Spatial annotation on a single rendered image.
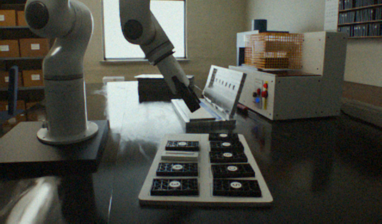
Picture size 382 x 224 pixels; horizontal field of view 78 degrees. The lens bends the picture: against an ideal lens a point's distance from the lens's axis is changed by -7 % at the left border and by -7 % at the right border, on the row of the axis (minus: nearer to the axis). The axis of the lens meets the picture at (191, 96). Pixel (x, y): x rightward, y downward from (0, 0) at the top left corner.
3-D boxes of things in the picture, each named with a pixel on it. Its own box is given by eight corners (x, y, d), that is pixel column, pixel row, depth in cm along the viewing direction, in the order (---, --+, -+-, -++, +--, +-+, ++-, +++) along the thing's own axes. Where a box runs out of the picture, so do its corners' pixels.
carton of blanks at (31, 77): (24, 86, 384) (22, 70, 379) (28, 85, 401) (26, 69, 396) (51, 85, 394) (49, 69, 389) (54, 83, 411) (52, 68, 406)
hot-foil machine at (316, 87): (227, 97, 158) (228, 35, 150) (284, 95, 166) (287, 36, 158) (300, 138, 85) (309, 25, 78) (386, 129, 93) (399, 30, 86)
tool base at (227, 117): (171, 103, 140) (171, 97, 139) (207, 102, 144) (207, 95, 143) (185, 127, 98) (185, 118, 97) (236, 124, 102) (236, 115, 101)
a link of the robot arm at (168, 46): (149, 56, 76) (154, 64, 76) (142, 57, 67) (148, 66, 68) (172, 40, 75) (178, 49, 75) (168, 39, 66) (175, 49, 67)
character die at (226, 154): (208, 155, 70) (208, 151, 70) (243, 155, 70) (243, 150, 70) (210, 163, 65) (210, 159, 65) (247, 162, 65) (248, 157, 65)
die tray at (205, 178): (165, 135, 88) (165, 133, 88) (242, 137, 87) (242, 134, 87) (137, 203, 49) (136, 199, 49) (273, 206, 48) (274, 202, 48)
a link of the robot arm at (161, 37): (166, 40, 65) (173, 39, 74) (138, -3, 63) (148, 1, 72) (141, 58, 67) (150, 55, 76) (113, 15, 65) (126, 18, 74)
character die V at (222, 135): (208, 135, 86) (208, 132, 86) (237, 136, 85) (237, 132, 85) (208, 140, 81) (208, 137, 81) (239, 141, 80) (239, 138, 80)
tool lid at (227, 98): (211, 65, 141) (214, 66, 141) (202, 97, 143) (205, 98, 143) (243, 72, 98) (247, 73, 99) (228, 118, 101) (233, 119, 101)
